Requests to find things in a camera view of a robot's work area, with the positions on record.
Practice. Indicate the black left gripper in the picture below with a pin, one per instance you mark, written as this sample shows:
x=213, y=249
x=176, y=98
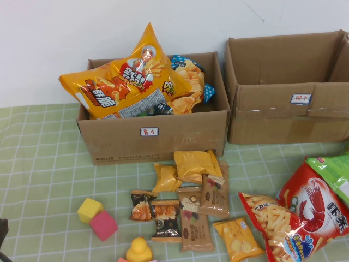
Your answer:
x=3, y=229

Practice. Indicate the large yellow fries snack bag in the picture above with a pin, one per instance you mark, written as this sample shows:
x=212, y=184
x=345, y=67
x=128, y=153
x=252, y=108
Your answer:
x=122, y=90

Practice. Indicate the small plain yellow snack packet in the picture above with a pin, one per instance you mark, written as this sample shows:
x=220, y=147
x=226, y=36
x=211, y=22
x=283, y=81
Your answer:
x=193, y=163
x=166, y=178

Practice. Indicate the green snack bag with barcode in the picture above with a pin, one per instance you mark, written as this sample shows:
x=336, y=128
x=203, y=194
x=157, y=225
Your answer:
x=335, y=172

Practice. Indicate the green checked tablecloth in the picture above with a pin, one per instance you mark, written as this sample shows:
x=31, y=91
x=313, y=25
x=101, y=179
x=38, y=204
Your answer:
x=41, y=163

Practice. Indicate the yellow foam cube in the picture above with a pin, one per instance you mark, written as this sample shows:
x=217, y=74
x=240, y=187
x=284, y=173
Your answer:
x=90, y=208

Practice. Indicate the pink foam cube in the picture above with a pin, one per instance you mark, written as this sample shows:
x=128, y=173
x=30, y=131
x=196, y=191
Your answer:
x=103, y=225

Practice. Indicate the small pink toy block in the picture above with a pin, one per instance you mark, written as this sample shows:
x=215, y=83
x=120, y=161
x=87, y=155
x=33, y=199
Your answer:
x=122, y=260

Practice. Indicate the yellow rubber duck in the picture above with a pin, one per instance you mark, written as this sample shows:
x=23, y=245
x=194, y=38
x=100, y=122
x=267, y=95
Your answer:
x=137, y=249

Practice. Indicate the black chips packet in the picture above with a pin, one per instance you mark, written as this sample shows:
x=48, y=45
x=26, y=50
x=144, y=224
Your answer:
x=141, y=207
x=166, y=223

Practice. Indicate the green cucumber chips bag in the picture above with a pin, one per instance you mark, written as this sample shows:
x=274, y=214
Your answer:
x=145, y=112

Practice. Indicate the brown biscuit packet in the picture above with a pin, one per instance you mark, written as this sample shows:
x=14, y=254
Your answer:
x=215, y=202
x=196, y=226
x=225, y=167

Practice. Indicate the cardboard box with printed web address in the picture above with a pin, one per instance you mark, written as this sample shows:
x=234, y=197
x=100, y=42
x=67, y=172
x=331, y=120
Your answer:
x=177, y=139

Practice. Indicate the blue polka dot chips bag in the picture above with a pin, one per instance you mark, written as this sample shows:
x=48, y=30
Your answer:
x=191, y=90

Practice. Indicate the yellow cracker packet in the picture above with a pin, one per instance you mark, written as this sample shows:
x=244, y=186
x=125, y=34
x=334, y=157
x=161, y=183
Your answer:
x=237, y=240

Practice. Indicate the large taped cardboard box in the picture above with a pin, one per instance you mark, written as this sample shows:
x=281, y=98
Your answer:
x=272, y=122

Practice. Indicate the red shrimp sticks bag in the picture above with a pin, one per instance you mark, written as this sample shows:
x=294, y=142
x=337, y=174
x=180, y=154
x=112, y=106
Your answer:
x=313, y=207

